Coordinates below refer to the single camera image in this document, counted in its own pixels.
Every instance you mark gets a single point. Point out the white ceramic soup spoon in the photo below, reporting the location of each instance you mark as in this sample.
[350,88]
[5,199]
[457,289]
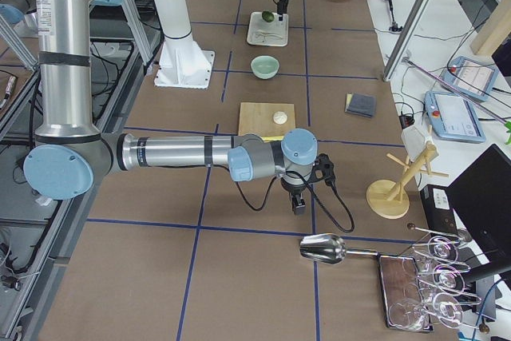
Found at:
[268,37]

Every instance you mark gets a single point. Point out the light green bowl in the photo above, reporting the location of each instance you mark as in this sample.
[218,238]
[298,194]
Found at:
[264,67]

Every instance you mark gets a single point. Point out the white steamed bun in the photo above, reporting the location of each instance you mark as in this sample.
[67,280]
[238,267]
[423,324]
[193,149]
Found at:
[279,117]

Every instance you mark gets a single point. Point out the green avocado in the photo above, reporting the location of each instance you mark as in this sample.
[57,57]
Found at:
[267,16]

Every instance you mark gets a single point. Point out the white bear serving tray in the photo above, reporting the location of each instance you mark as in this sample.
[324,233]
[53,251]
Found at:
[257,23]

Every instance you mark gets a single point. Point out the metal scoop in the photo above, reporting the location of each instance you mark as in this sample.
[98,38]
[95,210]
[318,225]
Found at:
[329,248]

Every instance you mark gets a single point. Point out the yellow plastic knife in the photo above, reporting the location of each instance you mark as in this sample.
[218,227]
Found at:
[274,138]

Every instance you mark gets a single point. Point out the wooden cutting board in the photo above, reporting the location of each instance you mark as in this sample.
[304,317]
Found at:
[256,118]

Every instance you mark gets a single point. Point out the wooden mug tree stand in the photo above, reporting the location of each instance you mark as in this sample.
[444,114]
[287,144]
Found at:
[388,198]

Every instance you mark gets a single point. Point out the grey folded cloth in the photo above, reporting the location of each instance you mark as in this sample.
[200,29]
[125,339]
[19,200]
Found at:
[360,104]

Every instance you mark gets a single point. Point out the wine glass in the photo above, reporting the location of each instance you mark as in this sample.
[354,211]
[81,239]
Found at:
[438,250]
[443,278]
[413,315]

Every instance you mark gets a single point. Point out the black glass rack tray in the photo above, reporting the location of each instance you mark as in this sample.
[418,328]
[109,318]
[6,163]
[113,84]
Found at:
[398,281]

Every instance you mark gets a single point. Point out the near teach pendant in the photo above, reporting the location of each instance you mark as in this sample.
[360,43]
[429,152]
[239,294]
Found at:
[453,118]

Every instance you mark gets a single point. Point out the teach pendant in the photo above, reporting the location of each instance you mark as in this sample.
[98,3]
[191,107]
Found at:
[453,118]
[473,78]

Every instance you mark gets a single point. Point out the black monitor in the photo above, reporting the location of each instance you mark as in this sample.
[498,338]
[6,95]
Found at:
[481,198]

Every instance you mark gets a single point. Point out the far teach pendant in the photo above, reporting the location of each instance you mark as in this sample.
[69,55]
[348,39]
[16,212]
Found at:
[473,78]

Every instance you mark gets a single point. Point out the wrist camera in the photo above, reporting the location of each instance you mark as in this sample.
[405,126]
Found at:
[323,170]

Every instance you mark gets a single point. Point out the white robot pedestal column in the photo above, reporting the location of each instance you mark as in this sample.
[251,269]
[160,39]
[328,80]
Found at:
[182,63]

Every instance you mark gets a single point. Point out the aluminium frame post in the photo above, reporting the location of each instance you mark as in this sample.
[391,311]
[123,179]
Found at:
[404,39]

